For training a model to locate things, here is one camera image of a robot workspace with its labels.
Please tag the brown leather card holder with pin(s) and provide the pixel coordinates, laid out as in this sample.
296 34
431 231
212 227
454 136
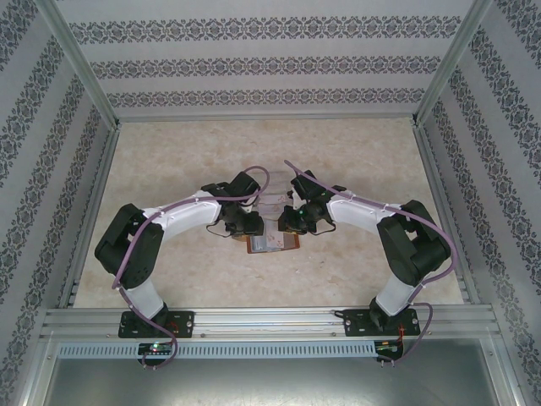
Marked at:
296 243

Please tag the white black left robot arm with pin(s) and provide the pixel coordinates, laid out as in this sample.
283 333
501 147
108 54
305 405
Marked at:
186 215

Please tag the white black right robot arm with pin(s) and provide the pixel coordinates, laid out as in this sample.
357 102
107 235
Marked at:
359 211

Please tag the clear acrylic card stand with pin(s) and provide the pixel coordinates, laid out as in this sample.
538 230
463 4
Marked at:
279 177

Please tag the left controller board green light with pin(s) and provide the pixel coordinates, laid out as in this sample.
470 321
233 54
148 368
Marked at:
154 349

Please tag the grey metal front panel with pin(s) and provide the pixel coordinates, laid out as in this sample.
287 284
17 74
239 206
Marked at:
270 385

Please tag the right controller board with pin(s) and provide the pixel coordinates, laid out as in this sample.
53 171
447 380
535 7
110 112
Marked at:
386 347

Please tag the aluminium rear frame rail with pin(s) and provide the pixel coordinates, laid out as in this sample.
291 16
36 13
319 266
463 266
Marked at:
266 118

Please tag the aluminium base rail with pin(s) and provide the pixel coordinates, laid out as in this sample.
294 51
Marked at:
262 323

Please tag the aluminium right side rail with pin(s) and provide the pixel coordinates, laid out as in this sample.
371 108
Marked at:
444 211

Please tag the aluminium left side rail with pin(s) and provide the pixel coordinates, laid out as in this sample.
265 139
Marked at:
91 215

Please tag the aluminium right rear frame post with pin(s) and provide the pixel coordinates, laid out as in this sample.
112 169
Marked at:
452 63

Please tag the aluminium frame post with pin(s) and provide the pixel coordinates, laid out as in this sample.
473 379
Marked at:
80 63
452 63
31 376
507 376

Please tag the aluminium left rear frame post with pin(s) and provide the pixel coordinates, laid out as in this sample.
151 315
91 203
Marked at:
80 63

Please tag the aluminium left front frame post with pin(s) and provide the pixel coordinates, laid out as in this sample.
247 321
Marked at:
31 376

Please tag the aluminium right front frame post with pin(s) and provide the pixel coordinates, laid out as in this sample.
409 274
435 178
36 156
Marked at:
507 376

